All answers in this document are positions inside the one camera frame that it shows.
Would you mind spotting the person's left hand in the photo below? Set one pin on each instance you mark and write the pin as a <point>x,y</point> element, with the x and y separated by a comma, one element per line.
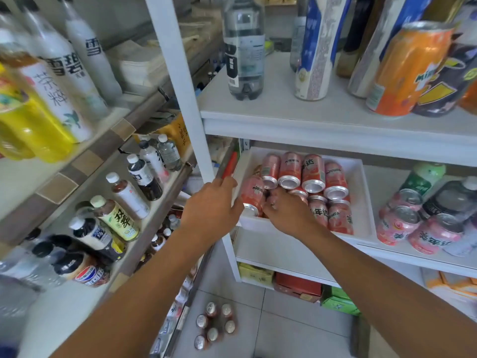
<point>210,212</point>

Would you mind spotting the red slim packet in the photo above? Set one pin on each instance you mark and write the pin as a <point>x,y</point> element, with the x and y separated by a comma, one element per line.
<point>230,165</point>

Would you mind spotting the row of tall drink bottles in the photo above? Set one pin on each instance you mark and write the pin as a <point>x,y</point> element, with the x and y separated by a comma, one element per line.
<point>56,78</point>

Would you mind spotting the shrink-wrapped bottle pack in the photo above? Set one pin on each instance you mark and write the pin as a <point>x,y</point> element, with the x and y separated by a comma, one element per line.
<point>214,326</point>

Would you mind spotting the small clear grey bottle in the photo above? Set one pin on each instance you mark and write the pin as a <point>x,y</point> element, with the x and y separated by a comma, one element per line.
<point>298,44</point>

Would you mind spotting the clear dark-label bottle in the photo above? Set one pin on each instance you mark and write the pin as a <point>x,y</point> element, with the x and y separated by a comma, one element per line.
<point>244,52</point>

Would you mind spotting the white plastic tray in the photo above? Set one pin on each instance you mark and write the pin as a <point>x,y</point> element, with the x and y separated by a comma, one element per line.
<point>357,205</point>

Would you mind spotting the orange flat box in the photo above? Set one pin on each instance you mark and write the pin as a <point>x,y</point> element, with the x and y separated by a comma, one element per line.
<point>451,287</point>

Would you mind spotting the green packet boxes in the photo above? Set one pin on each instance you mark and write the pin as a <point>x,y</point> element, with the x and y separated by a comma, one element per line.
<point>339,302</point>

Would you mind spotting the pile of red cans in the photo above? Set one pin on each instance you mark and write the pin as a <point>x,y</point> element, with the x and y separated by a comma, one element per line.
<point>313,171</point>

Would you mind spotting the rows of small bottles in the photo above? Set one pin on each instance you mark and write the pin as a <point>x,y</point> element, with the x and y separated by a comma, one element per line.
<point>169,223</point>

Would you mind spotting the green drink bottle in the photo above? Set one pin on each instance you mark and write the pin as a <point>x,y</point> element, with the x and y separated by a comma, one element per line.
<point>423,178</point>

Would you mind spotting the person's right hand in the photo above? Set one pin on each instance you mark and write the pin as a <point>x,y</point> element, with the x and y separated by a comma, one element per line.
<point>294,216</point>

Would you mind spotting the tall orange drink can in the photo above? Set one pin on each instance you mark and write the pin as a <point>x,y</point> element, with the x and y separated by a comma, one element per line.
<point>406,74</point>

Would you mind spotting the group of dark capped bottles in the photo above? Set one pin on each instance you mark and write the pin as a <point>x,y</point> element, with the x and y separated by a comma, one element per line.
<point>451,199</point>

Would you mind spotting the yellow flat box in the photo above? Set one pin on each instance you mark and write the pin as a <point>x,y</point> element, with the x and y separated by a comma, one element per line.
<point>255,275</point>

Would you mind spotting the dark purple printed bottle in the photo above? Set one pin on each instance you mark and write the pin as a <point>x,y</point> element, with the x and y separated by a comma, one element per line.
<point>447,93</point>

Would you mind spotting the yellow goods box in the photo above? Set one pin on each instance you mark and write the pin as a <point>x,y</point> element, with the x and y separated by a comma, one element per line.
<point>177,134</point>

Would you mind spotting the person's right forearm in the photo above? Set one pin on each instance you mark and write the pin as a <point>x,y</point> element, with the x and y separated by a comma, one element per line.
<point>391,294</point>

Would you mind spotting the tall dark bottle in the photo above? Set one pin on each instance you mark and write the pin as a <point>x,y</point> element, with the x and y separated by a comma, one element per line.
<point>354,37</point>

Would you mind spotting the person's left forearm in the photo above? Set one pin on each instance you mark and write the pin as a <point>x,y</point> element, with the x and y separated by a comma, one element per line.
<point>130,305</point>

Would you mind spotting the group of capped tea bottles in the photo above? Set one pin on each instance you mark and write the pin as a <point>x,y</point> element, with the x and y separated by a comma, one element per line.
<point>119,219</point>

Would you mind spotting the stack of folded paper bags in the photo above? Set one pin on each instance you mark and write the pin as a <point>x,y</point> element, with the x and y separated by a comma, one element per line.
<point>138,65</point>

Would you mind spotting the orange white drink carton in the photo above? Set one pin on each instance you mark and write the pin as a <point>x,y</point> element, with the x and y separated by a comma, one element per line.
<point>470,100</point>

